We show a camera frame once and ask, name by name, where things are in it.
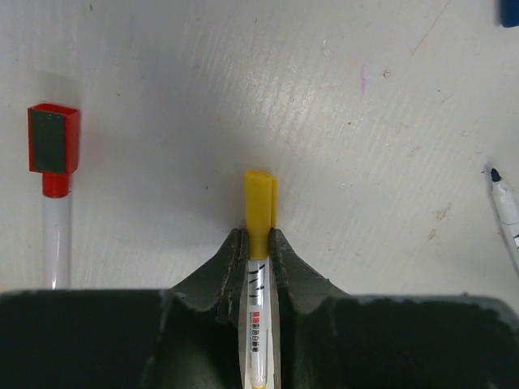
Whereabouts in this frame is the red cap whiteboard marker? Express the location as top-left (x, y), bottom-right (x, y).
top-left (28, 103), bottom-right (81, 290)

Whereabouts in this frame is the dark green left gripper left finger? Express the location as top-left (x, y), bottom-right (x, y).
top-left (1, 229), bottom-right (248, 388)

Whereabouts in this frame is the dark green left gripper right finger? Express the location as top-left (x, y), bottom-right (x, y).
top-left (269, 229), bottom-right (518, 388)

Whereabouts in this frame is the blue cap marker pen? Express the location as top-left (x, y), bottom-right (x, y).
top-left (490, 168), bottom-right (518, 275)

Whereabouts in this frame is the blue marker cap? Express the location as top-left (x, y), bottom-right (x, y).
top-left (499, 0), bottom-right (519, 28)

